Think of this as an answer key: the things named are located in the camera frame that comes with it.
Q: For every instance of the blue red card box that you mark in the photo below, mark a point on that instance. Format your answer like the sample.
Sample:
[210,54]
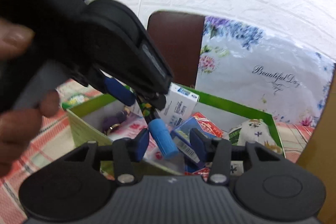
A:
[189,136]

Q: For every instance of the person left hand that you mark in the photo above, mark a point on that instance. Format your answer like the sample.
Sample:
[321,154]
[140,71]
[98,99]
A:
[18,128]

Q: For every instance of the brown cardboard sheet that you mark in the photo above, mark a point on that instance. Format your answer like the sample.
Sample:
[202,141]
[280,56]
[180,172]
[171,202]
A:
[318,157]

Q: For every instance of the white blue HP box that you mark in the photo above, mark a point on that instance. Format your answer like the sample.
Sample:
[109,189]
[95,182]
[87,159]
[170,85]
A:
[180,104]

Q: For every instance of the purple toy figure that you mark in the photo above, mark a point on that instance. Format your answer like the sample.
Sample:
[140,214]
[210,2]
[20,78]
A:
[112,123]

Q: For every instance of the green cardboard box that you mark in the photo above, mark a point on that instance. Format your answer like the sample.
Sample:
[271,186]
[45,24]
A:
[225,114]

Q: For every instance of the red plaid bed sheet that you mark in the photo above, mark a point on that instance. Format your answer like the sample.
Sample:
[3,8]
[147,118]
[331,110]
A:
[55,140]

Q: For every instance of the black green pen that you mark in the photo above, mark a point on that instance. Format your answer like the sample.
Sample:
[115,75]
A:
[148,112]

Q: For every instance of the green card box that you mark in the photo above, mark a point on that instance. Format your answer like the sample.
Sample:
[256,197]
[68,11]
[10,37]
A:
[74,100]

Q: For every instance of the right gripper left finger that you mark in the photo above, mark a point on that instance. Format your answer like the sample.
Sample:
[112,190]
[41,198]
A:
[136,147]

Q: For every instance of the printed cloth drawstring pouch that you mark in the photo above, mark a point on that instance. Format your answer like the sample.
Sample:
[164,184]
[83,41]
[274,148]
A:
[253,130]

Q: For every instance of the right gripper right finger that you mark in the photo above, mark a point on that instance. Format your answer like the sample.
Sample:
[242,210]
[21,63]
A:
[215,150]

